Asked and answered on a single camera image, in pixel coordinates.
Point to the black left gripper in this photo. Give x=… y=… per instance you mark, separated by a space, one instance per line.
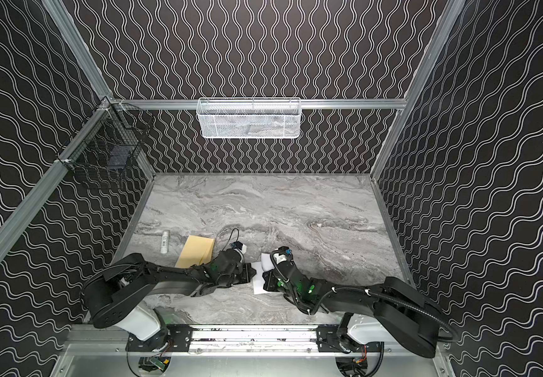
x=244 y=272

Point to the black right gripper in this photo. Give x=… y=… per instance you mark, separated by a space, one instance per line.
x=272 y=280

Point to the tan kraft envelope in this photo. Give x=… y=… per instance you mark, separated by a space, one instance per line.
x=196 y=251

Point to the blue floral letter paper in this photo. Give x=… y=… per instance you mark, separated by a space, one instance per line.
x=262 y=282

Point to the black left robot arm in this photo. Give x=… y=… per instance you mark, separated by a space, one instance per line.
x=115 y=297

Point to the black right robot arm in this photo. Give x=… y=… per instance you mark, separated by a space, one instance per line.
x=408 y=316

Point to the small glue stick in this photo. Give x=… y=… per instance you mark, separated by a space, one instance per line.
x=164 y=242

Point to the aluminium back crossbar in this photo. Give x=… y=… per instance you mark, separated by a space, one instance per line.
x=309 y=104

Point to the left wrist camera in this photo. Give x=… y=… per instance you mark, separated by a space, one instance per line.
x=239 y=247

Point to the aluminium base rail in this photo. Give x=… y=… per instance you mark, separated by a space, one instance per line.
x=240 y=341

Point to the white wire basket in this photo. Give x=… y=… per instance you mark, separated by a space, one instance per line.
x=249 y=122

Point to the black wire basket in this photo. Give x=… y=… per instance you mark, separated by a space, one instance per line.
x=108 y=158

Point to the aluminium left side rail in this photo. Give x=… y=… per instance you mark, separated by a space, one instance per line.
x=30 y=206

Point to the aluminium corner post left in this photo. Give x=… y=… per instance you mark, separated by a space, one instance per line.
x=72 y=37

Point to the aluminium corner post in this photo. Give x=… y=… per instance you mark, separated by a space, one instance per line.
x=439 y=38
x=72 y=37

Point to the aluminium corner post right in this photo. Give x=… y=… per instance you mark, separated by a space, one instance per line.
x=439 y=38

